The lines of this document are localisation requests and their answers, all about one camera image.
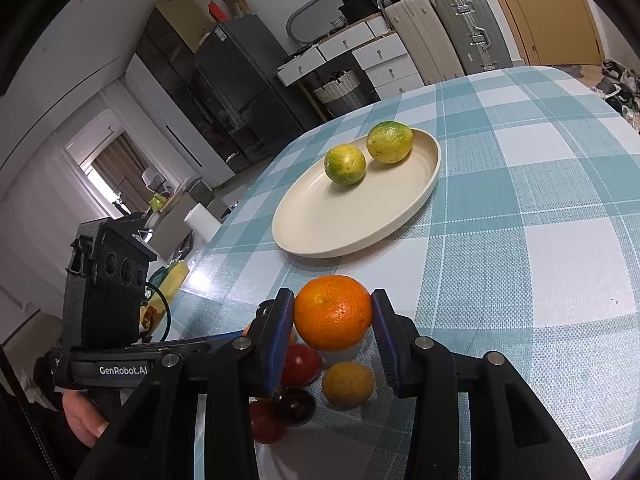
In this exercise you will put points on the person's left hand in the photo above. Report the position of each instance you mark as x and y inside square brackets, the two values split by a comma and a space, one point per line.
[82, 417]

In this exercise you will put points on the woven basket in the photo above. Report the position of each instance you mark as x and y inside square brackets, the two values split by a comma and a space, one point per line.
[337, 92]

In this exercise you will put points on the paper towel roll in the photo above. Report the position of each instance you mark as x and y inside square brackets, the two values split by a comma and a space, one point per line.
[201, 222]

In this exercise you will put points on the small green yellow citrus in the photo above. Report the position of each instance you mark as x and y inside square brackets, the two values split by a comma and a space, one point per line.
[345, 164]

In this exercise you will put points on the cream oval plate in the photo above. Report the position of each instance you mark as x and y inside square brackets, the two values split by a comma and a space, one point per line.
[357, 205]

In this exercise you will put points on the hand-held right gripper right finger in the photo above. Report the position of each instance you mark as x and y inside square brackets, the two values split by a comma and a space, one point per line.
[387, 350]

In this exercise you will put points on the orange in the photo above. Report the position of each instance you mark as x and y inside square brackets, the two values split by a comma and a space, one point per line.
[332, 312]

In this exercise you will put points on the wooden door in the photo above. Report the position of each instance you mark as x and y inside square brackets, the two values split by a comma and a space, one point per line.
[545, 5]

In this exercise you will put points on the oval mirror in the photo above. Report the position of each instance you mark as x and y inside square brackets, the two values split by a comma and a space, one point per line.
[317, 15]

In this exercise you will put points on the dark plum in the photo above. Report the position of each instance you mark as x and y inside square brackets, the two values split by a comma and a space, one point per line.
[297, 405]
[265, 307]

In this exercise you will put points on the red tomato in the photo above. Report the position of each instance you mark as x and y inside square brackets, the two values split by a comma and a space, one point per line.
[302, 365]
[265, 422]

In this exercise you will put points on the large green yellow citrus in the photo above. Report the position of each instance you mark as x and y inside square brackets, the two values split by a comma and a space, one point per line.
[389, 141]

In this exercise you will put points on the dark grey fridge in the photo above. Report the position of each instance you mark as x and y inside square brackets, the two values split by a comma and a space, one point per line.
[240, 60]

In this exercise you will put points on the beige suitcase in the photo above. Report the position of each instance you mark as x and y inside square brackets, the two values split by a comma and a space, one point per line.
[420, 40]

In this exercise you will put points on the pile of shoes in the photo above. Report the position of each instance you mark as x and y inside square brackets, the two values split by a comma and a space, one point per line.
[620, 87]

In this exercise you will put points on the brown curtain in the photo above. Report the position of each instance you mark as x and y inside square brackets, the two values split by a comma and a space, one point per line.
[120, 170]

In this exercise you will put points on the white standing air conditioner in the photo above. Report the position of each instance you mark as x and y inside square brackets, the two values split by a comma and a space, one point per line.
[165, 120]

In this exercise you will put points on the teal checked tablecloth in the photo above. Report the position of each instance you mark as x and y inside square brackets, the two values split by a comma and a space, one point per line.
[500, 260]

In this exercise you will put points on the white drawer dresser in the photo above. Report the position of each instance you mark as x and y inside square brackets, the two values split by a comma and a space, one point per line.
[385, 65]

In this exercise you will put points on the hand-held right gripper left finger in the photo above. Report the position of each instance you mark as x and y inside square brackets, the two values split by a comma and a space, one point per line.
[281, 345]

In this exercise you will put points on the small brown yellow fruit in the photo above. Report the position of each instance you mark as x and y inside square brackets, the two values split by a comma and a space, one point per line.
[347, 384]

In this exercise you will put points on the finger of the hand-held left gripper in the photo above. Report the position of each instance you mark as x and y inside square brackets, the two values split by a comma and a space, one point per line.
[200, 345]

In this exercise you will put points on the cardboard box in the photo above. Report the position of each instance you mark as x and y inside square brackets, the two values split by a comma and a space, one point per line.
[182, 17]

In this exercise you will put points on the silver suitcase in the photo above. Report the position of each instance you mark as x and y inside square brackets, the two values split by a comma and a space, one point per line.
[470, 30]

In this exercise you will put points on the yellow packet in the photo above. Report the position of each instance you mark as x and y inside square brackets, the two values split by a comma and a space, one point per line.
[172, 280]

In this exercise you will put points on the dark glass cabinet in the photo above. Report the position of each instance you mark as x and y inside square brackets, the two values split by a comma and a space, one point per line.
[170, 60]

